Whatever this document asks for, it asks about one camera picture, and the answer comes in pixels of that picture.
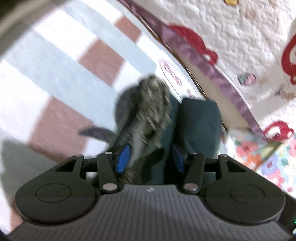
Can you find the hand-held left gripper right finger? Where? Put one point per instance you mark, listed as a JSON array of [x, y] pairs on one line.
[[178, 158]]

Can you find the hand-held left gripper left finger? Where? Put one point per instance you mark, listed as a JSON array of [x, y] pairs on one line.
[[122, 160]]

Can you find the dark blue jeans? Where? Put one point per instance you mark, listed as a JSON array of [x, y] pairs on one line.
[[198, 120]]

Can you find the floral printed cloth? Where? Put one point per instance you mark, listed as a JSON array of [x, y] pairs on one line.
[[277, 157]]

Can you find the checked printed bed sheet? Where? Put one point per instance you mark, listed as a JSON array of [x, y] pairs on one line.
[[46, 76]]

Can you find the white quilt red bear print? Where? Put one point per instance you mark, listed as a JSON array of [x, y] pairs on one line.
[[242, 34]]

